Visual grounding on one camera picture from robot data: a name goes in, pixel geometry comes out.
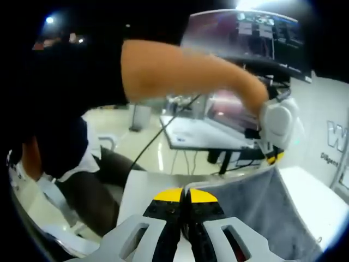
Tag grey towel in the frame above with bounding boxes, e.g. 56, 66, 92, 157
184, 163, 325, 262

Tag reddish display screen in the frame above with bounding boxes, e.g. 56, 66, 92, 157
204, 90, 260, 129

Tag person's brown trousers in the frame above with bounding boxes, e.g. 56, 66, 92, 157
54, 147, 148, 238

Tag white desk black legs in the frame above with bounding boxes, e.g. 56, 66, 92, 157
159, 114, 270, 175

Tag white chair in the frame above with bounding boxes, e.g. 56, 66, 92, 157
35, 174, 121, 259

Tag large hanging display monitor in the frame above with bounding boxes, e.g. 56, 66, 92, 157
181, 9, 313, 82

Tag grey floor bin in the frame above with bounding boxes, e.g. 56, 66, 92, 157
129, 103, 151, 132

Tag person in black shirt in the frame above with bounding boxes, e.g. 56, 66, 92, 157
0, 38, 129, 186

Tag thin black cable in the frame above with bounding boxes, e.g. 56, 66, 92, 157
130, 92, 202, 171

